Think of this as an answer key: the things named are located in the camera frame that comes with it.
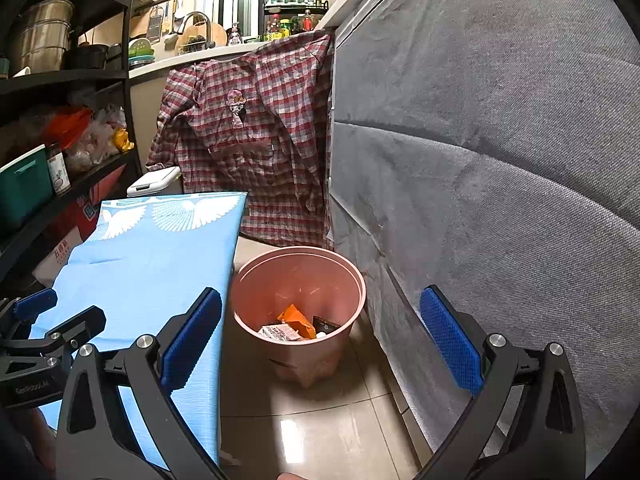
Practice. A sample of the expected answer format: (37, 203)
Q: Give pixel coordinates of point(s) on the pink trash bin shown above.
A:
(300, 275)

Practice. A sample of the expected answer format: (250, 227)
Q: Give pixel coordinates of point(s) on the orange snack bag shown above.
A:
(295, 317)

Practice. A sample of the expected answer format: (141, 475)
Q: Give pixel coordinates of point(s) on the large steel pot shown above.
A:
(42, 35)

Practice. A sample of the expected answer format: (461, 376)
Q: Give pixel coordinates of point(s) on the spice jar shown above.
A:
(59, 172)

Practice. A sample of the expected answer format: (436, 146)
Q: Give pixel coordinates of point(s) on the red plaid shirt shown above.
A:
(250, 160)

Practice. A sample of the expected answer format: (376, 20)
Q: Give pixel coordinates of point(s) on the red cardboard box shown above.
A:
(85, 205)

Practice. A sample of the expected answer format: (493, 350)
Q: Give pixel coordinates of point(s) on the grey cloth cover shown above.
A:
(500, 160)

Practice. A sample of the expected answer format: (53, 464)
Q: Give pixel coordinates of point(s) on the red bag on shelf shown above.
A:
(70, 125)

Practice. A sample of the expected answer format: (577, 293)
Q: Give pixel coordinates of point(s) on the black packet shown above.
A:
(324, 322)

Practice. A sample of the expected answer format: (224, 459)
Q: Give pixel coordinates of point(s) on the clear bags of food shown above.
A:
(95, 145)

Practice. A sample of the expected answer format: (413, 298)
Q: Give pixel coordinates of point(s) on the black shelf rack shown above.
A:
(65, 74)

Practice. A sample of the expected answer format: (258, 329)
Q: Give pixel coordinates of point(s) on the blue patterned tablecloth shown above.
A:
(150, 260)

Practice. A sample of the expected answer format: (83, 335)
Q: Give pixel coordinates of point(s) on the metal grater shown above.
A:
(156, 22)

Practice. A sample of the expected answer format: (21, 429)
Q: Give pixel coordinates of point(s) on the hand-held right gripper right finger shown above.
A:
(450, 340)

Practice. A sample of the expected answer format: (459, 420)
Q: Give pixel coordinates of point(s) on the white lidded bin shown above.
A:
(150, 182)

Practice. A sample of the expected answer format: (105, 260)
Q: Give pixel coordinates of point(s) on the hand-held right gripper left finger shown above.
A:
(192, 340)

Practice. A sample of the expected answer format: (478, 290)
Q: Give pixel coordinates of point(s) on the metal faucet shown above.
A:
(195, 14)

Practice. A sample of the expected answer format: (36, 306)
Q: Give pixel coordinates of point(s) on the stack of green bowls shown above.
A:
(140, 50)

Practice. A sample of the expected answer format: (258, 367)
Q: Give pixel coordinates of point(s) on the black cooking pot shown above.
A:
(90, 56)

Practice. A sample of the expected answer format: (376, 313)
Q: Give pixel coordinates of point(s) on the green storage box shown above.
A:
(25, 185)

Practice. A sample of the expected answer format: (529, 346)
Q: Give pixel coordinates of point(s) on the small white red carton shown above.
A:
(280, 332)

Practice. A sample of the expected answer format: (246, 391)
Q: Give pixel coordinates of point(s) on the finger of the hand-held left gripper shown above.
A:
(82, 322)
(35, 302)

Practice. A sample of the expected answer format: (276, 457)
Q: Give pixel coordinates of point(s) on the spice rack with bottles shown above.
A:
(295, 7)

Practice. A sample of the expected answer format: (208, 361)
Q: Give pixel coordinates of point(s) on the white sack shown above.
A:
(57, 255)

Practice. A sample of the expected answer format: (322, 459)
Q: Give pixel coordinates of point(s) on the wooden cutting board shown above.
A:
(217, 35)

